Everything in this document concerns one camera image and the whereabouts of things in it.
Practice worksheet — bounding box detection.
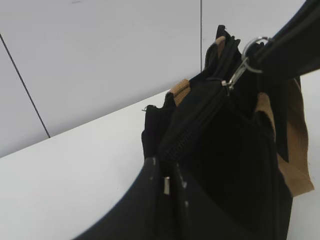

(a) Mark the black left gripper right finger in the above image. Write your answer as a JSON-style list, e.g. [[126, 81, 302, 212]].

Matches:
[[173, 163, 199, 240]]

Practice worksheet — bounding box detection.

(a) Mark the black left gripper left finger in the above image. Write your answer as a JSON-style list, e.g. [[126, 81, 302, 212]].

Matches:
[[76, 157, 160, 240]]

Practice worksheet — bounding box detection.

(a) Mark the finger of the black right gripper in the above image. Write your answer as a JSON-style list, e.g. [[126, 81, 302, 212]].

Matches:
[[249, 0, 320, 78]]

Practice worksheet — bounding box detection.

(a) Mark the silver zipper pull ring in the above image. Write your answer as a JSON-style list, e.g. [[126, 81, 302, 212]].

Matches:
[[221, 36, 273, 97]]

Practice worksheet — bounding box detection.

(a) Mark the black bag with brown handles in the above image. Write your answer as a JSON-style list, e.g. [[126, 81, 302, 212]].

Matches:
[[142, 25, 314, 240]]

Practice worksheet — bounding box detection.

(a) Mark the left thin black cable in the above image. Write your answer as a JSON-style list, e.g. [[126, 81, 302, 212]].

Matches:
[[0, 33, 52, 139]]

